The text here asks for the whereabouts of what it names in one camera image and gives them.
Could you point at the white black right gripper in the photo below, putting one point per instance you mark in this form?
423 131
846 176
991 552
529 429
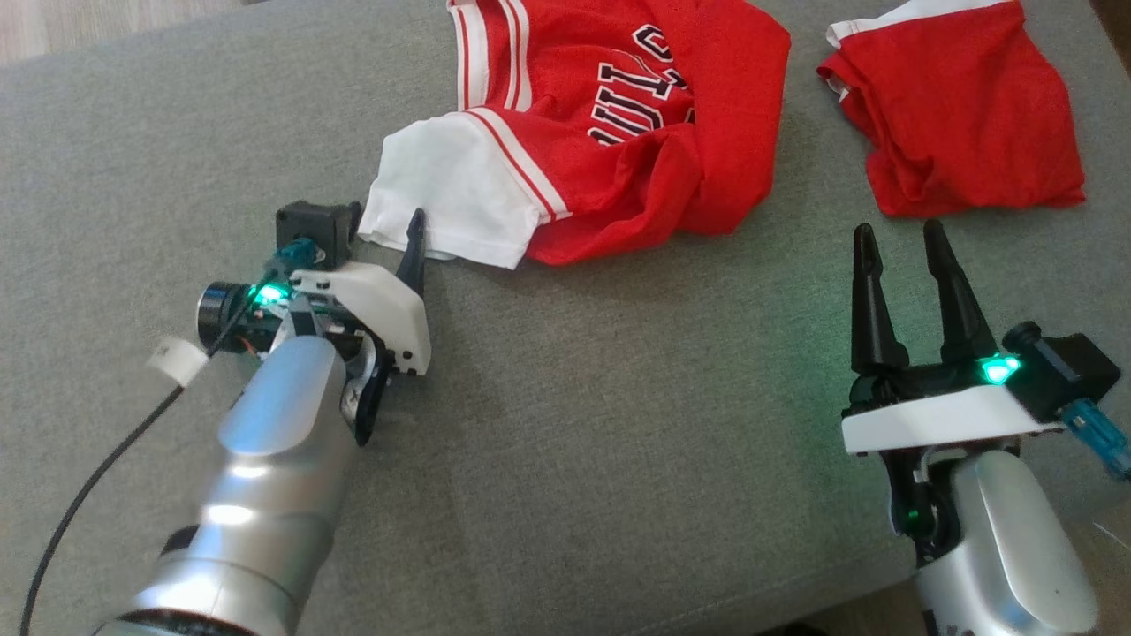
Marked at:
937 415

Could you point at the red white basketball jersey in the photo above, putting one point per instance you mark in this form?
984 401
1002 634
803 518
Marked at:
707 132

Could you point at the grey sofa seat cushion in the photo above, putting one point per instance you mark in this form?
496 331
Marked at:
618 397

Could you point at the red shorts with white stripe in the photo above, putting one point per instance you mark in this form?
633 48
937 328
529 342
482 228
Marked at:
963 106

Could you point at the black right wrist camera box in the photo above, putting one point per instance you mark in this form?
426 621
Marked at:
1069 371

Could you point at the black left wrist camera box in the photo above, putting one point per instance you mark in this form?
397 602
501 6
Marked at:
309 230

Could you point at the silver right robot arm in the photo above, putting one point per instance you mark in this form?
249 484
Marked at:
1007 548

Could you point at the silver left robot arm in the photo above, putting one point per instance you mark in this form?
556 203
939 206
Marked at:
265 486

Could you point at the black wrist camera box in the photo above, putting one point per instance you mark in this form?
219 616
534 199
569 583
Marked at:
1069 371
309 230

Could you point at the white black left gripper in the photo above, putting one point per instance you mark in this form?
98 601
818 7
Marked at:
380 305

